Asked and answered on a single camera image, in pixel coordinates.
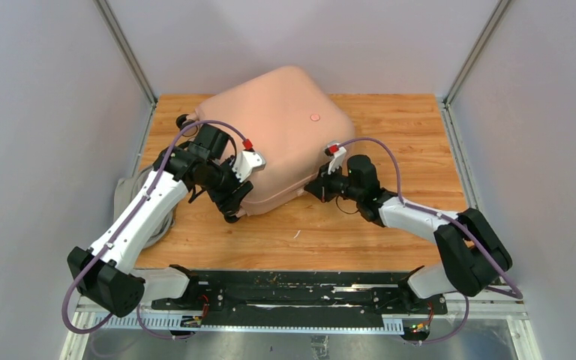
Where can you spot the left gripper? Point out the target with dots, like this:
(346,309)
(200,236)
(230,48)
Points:
(229,200)

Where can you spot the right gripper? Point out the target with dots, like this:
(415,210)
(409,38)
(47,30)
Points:
(322,190)

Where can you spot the pink hard-shell suitcase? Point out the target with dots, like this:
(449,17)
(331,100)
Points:
(290,120)

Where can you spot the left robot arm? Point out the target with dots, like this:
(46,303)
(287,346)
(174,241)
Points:
(219,161)

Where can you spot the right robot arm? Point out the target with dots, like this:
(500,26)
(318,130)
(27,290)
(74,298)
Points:
(471,254)

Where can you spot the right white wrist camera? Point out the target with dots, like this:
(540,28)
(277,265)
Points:
(337,154)

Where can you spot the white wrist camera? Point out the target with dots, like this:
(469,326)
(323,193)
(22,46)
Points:
(247,162)
(337,154)

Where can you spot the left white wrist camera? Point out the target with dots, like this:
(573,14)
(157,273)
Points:
(247,162)

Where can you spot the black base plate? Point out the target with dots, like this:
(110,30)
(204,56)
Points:
(294,301)

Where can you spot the aluminium frame rail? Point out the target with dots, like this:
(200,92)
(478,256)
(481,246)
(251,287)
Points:
(488,326)

